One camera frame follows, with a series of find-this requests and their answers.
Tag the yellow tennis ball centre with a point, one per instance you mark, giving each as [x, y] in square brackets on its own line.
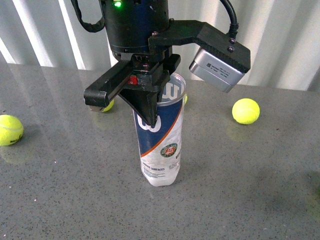
[109, 107]

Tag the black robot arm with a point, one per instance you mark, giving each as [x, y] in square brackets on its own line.
[129, 24]

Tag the yellow tennis ball far right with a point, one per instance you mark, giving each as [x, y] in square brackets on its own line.
[245, 111]

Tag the blue white tennis ball can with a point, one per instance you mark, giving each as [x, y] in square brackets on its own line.
[160, 146]

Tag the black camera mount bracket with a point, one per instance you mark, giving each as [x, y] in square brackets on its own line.
[212, 40]

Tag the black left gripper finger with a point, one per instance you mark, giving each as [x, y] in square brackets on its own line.
[143, 101]

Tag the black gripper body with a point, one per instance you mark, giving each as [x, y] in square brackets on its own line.
[140, 71]

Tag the yellow tennis ball near left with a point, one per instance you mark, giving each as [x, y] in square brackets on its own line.
[11, 130]

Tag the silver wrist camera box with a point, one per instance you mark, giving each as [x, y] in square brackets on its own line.
[214, 71]

